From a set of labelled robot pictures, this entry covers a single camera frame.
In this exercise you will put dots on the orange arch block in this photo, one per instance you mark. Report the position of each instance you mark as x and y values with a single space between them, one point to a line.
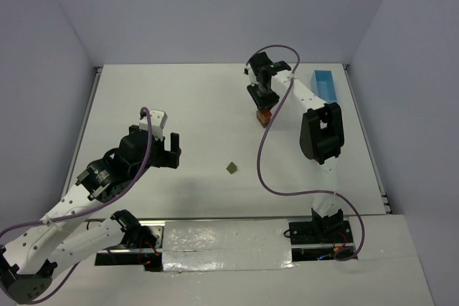
263 117

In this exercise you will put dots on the blue plastic box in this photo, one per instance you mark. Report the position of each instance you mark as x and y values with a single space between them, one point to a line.
322 85

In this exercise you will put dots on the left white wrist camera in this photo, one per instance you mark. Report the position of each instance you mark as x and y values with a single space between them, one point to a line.
158 119

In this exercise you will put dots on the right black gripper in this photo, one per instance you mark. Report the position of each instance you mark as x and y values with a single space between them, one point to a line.
263 98

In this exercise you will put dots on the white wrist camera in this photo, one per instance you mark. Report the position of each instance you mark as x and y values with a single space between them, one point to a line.
158 119
250 74

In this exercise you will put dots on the green wedge block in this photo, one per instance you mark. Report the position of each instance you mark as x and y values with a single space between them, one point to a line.
231 168

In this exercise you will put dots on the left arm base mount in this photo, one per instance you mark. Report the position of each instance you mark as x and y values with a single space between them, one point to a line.
143 251

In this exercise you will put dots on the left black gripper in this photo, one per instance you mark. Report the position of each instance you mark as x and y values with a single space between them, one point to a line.
160 153

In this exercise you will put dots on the aluminium mounting rail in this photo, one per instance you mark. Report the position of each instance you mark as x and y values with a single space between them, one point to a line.
322 224

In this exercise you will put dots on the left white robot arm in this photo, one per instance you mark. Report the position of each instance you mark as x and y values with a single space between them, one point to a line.
50 246

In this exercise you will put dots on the silver tape sheet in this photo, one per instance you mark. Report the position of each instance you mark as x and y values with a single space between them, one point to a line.
228 245

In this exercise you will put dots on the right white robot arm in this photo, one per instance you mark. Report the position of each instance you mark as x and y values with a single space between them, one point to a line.
322 132

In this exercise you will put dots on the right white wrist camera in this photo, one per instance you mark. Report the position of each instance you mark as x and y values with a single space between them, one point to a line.
250 74

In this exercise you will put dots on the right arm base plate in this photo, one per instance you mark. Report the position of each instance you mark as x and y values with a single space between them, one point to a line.
305 232

